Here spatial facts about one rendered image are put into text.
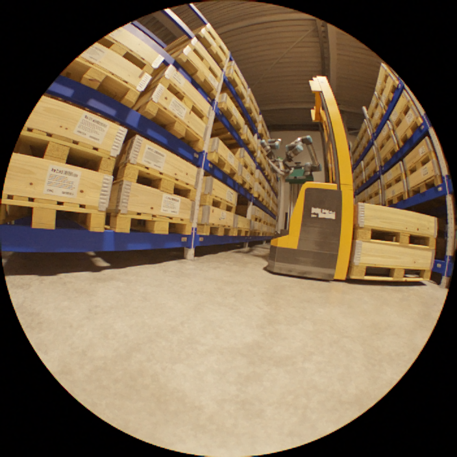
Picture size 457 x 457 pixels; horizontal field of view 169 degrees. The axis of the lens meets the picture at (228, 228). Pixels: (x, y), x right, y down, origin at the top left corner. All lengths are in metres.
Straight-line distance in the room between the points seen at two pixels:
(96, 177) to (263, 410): 1.17
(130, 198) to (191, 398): 1.06
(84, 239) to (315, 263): 1.74
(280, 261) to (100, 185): 1.49
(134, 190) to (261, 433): 1.24
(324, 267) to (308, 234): 0.33
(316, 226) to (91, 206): 1.65
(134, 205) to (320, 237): 1.48
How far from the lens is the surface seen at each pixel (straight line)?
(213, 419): 0.40
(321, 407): 0.47
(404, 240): 1.83
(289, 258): 1.43
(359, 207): 1.56
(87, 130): 1.08
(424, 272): 2.18
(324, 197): 1.48
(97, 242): 1.10
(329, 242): 1.45
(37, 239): 1.06
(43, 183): 0.98
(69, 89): 1.28
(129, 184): 1.10
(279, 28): 7.71
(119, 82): 1.33
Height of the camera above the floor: 0.38
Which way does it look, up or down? level
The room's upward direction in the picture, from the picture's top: 6 degrees clockwise
